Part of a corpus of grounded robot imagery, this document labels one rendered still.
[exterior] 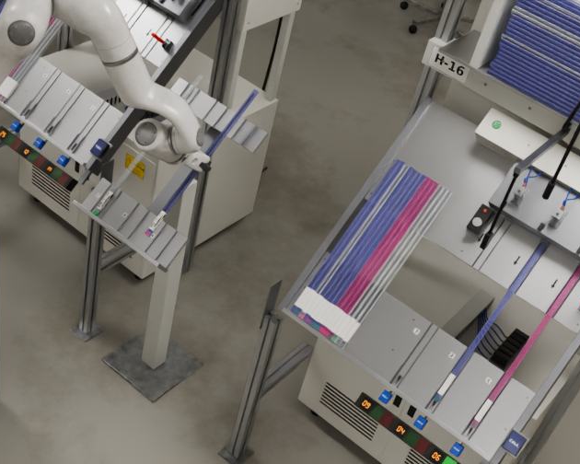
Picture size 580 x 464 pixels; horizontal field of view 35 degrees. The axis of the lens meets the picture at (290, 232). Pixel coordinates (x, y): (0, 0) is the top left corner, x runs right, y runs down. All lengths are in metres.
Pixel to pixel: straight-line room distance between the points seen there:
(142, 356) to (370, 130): 1.98
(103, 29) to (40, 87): 0.94
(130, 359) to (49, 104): 0.91
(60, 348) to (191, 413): 0.52
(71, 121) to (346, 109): 2.15
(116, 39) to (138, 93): 0.15
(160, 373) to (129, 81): 1.31
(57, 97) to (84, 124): 0.15
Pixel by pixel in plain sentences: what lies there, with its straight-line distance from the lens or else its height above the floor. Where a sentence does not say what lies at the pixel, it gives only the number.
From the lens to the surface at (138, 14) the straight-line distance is 3.00.
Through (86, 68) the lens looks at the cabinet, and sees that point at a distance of 3.50.
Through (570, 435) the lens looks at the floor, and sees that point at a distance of 3.56.
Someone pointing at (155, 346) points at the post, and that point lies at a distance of 3.13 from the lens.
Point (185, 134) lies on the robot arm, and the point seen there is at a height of 1.17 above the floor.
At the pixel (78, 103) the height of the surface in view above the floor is 0.81.
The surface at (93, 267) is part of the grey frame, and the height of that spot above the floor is 0.33.
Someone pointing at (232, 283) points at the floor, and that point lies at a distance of 3.58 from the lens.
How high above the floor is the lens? 2.44
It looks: 39 degrees down
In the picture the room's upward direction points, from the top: 15 degrees clockwise
